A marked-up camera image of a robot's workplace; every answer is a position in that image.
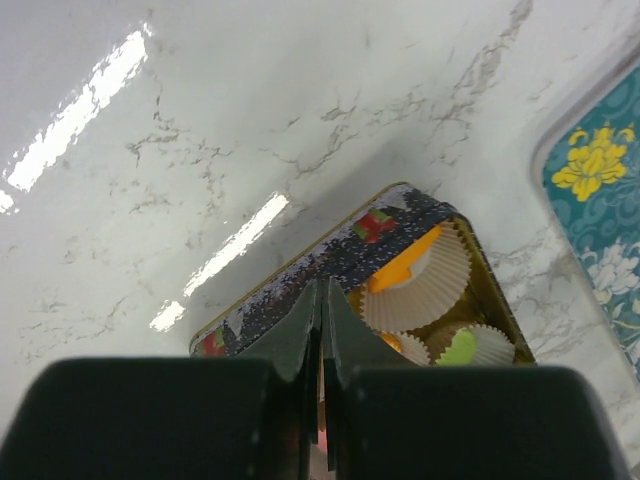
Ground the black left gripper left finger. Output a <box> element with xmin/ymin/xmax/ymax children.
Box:
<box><xmin>1</xmin><ymin>283</ymin><xmax>320</xmax><ymax>479</ymax></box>

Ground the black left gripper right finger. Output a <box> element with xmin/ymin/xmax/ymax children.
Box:
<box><xmin>322</xmin><ymin>279</ymin><xmax>630</xmax><ymax>479</ymax></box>

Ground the orange round cookie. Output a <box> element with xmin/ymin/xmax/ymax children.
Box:
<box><xmin>378</xmin><ymin>331</ymin><xmax>403</xmax><ymax>353</ymax></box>

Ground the green cookie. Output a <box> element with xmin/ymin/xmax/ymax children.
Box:
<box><xmin>435</xmin><ymin>328</ymin><xmax>477</xmax><ymax>366</ymax></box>

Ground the orange fish cookie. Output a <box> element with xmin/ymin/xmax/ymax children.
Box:
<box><xmin>367</xmin><ymin>226</ymin><xmax>442</xmax><ymax>294</ymax></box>

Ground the square cookie tin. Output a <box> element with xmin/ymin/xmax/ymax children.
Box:
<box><xmin>189</xmin><ymin>182</ymin><xmax>535</xmax><ymax>364</ymax></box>

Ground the white paper cup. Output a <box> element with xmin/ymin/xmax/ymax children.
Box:
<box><xmin>392</xmin><ymin>332</ymin><xmax>431</xmax><ymax>367</ymax></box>
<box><xmin>424</xmin><ymin>322</ymin><xmax>516</xmax><ymax>367</ymax></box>
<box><xmin>362</xmin><ymin>221</ymin><xmax>471</xmax><ymax>332</ymax></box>

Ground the teal floral tray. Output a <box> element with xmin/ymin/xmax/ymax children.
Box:
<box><xmin>532</xmin><ymin>45</ymin><xmax>639</xmax><ymax>373</ymax></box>

